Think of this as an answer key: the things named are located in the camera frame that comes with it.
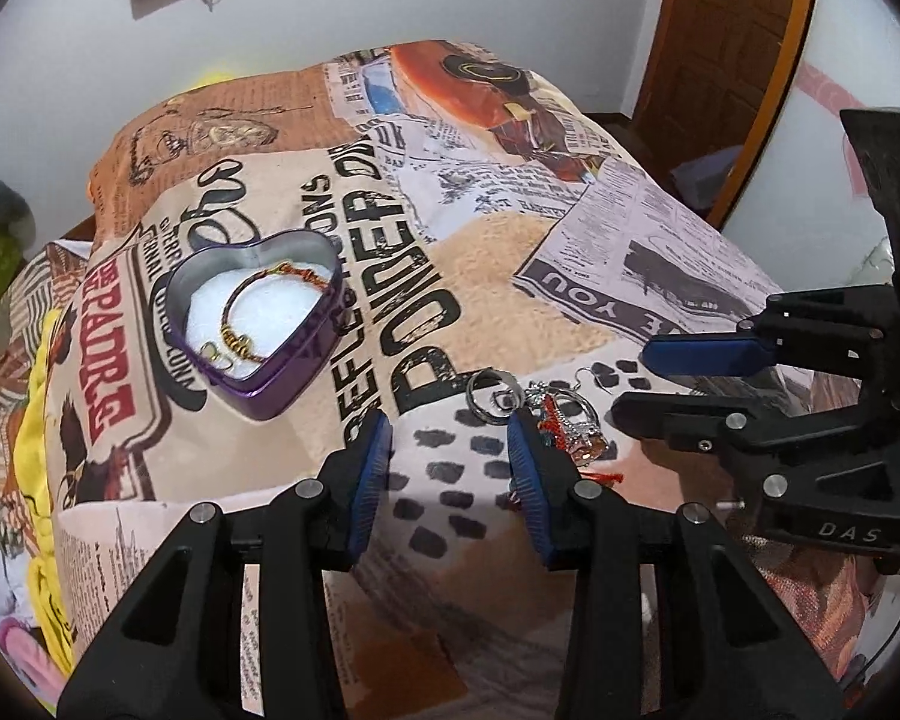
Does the newspaper print blanket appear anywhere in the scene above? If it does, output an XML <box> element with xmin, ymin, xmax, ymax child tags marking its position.
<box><xmin>0</xmin><ymin>41</ymin><xmax>900</xmax><ymax>720</ymax></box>

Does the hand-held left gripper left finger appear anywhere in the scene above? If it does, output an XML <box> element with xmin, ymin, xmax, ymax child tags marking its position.
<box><xmin>56</xmin><ymin>409</ymin><xmax>395</xmax><ymax>720</ymax></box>

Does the silver charm with red thread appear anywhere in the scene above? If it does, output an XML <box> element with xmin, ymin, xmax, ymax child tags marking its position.
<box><xmin>525</xmin><ymin>381</ymin><xmax>625</xmax><ymax>490</ymax></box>

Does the white sliding wardrobe door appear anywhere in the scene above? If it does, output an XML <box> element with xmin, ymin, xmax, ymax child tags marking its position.
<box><xmin>720</xmin><ymin>0</ymin><xmax>900</xmax><ymax>301</ymax></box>

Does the purple heart-shaped tin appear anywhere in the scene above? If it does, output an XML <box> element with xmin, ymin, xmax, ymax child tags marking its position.
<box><xmin>166</xmin><ymin>231</ymin><xmax>346</xmax><ymax>422</ymax></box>

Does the pink cloth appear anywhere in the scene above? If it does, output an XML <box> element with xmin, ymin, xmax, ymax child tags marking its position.
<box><xmin>0</xmin><ymin>611</ymin><xmax>57</xmax><ymax>695</ymax></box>

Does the brown wooden door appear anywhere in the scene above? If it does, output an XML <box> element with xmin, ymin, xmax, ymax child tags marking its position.
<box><xmin>634</xmin><ymin>0</ymin><xmax>818</xmax><ymax>188</ymax></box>

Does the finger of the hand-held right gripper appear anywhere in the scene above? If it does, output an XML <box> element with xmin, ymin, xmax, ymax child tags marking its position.
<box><xmin>641</xmin><ymin>286</ymin><xmax>897</xmax><ymax>383</ymax></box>
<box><xmin>611</xmin><ymin>388</ymin><xmax>900</xmax><ymax>533</ymax></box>

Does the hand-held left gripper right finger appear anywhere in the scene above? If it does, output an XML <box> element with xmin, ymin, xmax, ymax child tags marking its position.
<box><xmin>506</xmin><ymin>406</ymin><xmax>848</xmax><ymax>720</ymax></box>

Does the yellow cloth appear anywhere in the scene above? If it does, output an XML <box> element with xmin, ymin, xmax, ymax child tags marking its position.
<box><xmin>11</xmin><ymin>315</ymin><xmax>77</xmax><ymax>680</ymax></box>

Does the gold bracelet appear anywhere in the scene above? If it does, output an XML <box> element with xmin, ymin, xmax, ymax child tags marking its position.
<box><xmin>199</xmin><ymin>261</ymin><xmax>331</xmax><ymax>368</ymax></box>

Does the striped brown cloth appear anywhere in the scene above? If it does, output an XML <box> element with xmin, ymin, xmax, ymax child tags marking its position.
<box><xmin>0</xmin><ymin>240</ymin><xmax>92</xmax><ymax>421</ymax></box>

